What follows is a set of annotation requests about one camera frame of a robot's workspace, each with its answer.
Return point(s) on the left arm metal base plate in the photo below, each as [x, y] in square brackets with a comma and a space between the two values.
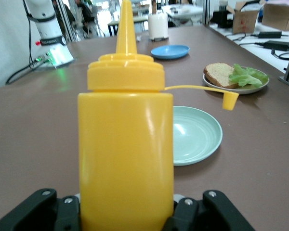
[65, 63]

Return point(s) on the green lettuce leaf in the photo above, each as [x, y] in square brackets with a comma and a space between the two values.
[248, 77]

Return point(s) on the blue plate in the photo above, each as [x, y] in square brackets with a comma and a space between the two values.
[169, 51]

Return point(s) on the brown bread slice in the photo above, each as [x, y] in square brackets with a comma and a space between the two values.
[219, 72]

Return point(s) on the white side table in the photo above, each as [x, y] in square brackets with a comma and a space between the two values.
[255, 55]

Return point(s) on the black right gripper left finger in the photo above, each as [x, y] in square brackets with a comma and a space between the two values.
[38, 211]

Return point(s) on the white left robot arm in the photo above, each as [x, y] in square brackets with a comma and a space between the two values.
[48, 26]

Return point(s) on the black power adapter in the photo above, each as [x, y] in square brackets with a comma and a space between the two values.
[269, 34]
[279, 44]

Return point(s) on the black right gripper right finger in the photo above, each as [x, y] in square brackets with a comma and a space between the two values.
[207, 214]

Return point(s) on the closed brown cardboard box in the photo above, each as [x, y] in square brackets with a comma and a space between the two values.
[281, 16]

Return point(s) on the beige plate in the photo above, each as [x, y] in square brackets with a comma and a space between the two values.
[255, 88]

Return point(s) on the open brown cardboard box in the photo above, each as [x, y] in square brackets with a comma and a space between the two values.
[243, 21]

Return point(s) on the mint green plate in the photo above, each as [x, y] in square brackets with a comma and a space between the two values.
[195, 134]

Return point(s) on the yellow mustard squeeze bottle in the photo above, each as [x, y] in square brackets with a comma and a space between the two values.
[125, 144]

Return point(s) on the white toaster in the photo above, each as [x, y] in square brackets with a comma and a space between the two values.
[158, 26]

